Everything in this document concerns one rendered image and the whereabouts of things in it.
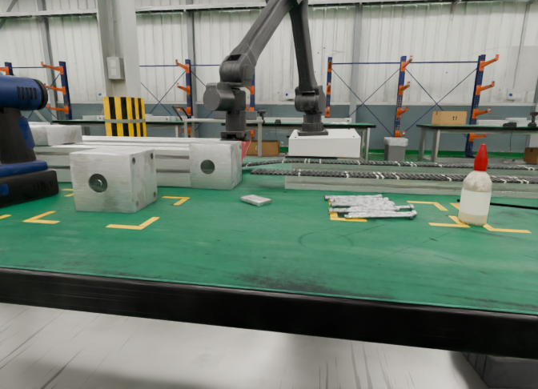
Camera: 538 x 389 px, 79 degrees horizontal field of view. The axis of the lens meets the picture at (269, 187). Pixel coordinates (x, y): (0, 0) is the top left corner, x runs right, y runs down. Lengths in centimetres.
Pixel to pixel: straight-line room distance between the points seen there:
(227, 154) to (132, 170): 21
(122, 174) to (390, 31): 838
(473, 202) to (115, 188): 54
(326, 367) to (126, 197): 77
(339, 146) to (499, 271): 92
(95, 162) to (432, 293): 49
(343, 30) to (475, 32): 284
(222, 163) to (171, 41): 871
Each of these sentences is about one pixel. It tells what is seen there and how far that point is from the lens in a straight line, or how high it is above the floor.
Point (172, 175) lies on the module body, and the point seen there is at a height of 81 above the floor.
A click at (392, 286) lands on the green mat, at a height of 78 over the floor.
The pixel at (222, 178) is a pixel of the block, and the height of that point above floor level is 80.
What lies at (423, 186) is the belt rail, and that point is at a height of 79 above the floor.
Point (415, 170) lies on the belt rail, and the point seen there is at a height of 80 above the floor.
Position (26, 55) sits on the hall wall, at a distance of 1169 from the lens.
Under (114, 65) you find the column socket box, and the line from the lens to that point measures 418.
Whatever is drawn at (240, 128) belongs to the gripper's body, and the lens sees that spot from 90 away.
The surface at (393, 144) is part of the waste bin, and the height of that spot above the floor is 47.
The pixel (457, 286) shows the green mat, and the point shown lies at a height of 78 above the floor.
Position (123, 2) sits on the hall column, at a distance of 423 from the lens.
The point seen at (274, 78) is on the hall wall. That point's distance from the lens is 849.
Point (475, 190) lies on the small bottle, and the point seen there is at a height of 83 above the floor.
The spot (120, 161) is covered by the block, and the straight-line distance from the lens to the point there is 56.
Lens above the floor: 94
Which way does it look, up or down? 13 degrees down
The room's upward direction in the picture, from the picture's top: 1 degrees clockwise
